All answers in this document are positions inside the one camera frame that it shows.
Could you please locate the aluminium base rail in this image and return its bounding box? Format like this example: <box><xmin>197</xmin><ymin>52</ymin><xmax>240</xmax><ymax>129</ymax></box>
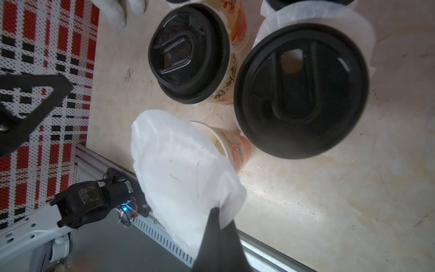
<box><xmin>74</xmin><ymin>142</ymin><xmax>317</xmax><ymax>272</ymax></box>

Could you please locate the paper cup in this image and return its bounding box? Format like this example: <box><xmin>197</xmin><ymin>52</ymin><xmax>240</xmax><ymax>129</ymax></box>
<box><xmin>206</xmin><ymin>53</ymin><xmax>239</xmax><ymax>105</ymax></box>
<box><xmin>205</xmin><ymin>0</ymin><xmax>249</xmax><ymax>52</ymax></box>
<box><xmin>190</xmin><ymin>121</ymin><xmax>253</xmax><ymax>172</ymax></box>

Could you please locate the black cup lid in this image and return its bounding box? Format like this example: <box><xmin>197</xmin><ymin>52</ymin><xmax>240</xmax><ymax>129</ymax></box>
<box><xmin>148</xmin><ymin>3</ymin><xmax>232</xmax><ymax>104</ymax></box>
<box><xmin>234</xmin><ymin>23</ymin><xmax>369</xmax><ymax>159</ymax></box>
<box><xmin>261</xmin><ymin>0</ymin><xmax>355</xmax><ymax>12</ymax></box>

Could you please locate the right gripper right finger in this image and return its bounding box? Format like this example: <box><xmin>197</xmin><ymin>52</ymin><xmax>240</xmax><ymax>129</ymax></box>
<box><xmin>220</xmin><ymin>221</ymin><xmax>252</xmax><ymax>272</ymax></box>

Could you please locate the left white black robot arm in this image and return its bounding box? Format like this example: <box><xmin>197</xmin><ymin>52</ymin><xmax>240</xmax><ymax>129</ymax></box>
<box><xmin>1</xmin><ymin>74</ymin><xmax>151</xmax><ymax>263</ymax></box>

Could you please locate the translucent paper disc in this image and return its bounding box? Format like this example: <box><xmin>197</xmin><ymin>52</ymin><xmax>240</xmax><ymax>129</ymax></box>
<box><xmin>254</xmin><ymin>1</ymin><xmax>376</xmax><ymax>75</ymax></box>
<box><xmin>131</xmin><ymin>110</ymin><xmax>247</xmax><ymax>258</ymax></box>

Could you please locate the grey husky plush toy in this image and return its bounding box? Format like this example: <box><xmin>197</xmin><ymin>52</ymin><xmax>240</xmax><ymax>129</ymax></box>
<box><xmin>91</xmin><ymin>0</ymin><xmax>147</xmax><ymax>28</ymax></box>

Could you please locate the translucent paper disc front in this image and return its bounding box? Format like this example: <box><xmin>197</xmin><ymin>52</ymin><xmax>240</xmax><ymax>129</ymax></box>
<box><xmin>131</xmin><ymin>110</ymin><xmax>247</xmax><ymax>258</ymax></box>

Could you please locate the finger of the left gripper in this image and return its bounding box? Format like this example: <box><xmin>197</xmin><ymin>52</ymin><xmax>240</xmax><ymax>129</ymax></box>
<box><xmin>0</xmin><ymin>74</ymin><xmax>74</xmax><ymax>158</ymax></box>

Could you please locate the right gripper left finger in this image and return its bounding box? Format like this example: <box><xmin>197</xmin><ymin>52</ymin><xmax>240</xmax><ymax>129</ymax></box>
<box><xmin>192</xmin><ymin>207</ymin><xmax>221</xmax><ymax>272</ymax></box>

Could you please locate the green circuit board with wires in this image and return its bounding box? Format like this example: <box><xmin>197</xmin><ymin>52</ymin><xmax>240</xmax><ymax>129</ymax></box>
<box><xmin>116</xmin><ymin>198</ymin><xmax>139</xmax><ymax>227</ymax></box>

